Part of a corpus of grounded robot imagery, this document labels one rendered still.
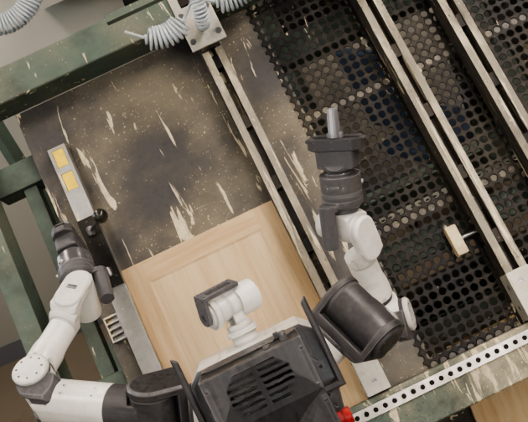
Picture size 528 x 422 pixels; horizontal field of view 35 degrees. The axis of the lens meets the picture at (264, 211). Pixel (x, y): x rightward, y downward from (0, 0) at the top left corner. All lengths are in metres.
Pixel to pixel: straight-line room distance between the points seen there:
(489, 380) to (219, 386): 0.87
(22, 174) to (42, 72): 0.29
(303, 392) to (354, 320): 0.21
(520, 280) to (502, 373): 0.23
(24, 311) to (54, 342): 0.39
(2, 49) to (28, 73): 2.40
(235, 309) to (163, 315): 0.56
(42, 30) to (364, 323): 3.37
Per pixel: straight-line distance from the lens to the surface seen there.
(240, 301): 1.66
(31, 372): 1.79
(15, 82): 2.36
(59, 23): 4.68
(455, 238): 2.20
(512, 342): 2.17
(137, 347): 2.18
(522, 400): 2.55
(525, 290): 2.17
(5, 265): 2.29
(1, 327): 5.36
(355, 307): 1.63
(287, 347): 1.48
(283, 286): 2.17
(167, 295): 2.20
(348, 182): 1.74
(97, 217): 2.12
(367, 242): 1.79
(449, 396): 2.14
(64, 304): 1.91
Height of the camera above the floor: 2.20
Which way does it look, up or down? 23 degrees down
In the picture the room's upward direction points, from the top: 25 degrees counter-clockwise
